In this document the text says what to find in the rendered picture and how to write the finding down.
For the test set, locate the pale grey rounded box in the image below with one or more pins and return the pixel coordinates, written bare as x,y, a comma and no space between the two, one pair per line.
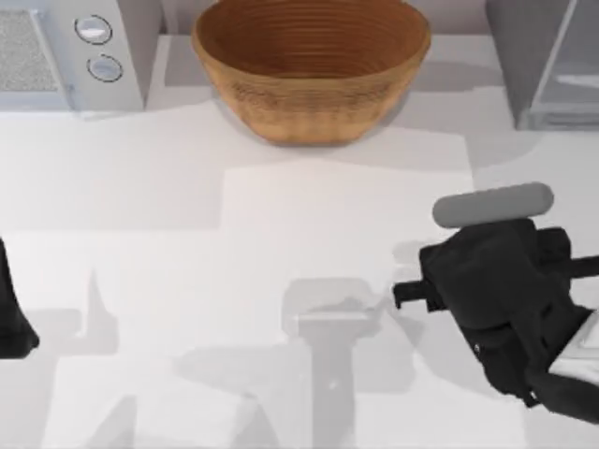
491,205

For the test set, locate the brown woven basket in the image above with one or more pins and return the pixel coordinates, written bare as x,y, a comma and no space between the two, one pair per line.
311,100

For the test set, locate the grey cabinet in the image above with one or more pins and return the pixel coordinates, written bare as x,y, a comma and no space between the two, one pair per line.
524,61

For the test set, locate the pale microwave oven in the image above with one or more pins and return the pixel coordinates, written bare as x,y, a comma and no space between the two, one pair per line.
135,51

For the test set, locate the round grey microwave knob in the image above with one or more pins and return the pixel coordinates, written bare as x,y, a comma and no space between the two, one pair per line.
93,29
105,67

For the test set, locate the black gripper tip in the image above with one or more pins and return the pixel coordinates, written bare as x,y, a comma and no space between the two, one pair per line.
11,322

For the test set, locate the microwave door with mesh window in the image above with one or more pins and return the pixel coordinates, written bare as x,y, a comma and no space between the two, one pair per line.
23,56

